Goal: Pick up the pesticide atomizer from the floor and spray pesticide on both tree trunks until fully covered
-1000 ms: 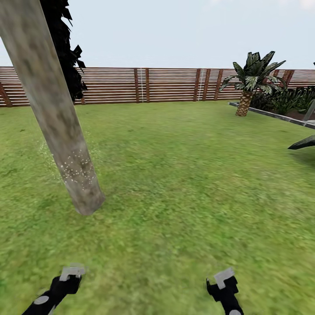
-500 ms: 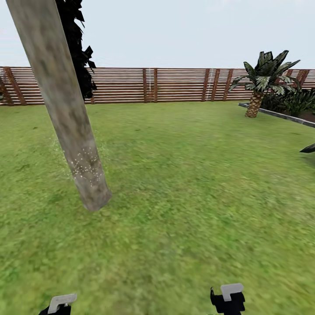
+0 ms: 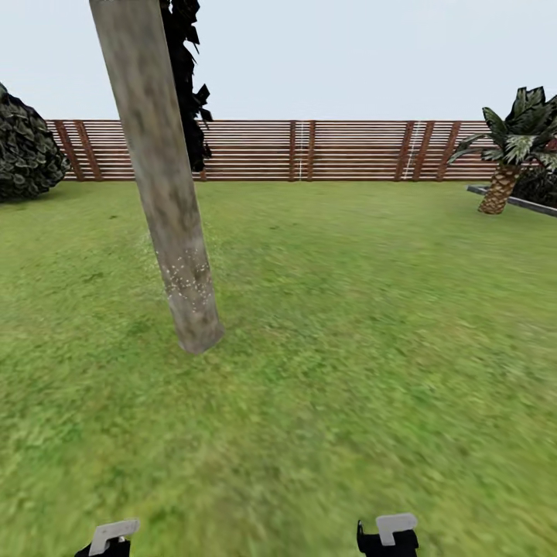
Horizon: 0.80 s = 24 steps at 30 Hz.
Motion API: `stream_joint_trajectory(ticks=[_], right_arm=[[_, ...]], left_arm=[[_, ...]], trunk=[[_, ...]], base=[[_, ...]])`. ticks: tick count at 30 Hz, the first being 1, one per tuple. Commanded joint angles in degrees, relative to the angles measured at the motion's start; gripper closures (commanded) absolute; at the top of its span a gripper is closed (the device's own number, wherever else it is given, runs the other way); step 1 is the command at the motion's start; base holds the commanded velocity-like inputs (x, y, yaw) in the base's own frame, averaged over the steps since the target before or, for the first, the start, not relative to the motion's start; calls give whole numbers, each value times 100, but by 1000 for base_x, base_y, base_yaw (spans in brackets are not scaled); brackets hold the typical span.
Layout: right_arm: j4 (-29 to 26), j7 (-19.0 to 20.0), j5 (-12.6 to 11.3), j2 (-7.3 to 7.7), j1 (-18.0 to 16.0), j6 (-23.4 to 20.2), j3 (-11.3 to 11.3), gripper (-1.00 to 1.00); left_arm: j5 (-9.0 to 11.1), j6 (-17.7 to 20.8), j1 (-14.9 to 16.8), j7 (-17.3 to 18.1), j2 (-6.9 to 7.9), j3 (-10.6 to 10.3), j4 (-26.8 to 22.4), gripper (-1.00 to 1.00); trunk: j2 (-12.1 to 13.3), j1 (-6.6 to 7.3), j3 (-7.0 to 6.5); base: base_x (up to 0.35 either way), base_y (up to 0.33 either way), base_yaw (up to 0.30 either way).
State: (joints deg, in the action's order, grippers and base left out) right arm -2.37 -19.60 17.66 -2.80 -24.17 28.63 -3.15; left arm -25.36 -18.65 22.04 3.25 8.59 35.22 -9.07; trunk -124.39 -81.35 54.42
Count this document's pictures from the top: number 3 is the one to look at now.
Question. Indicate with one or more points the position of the tree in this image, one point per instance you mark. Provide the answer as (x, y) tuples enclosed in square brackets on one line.
[(177, 22), (133, 42)]

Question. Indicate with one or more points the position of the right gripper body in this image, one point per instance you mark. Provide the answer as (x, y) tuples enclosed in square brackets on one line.
[(404, 545)]

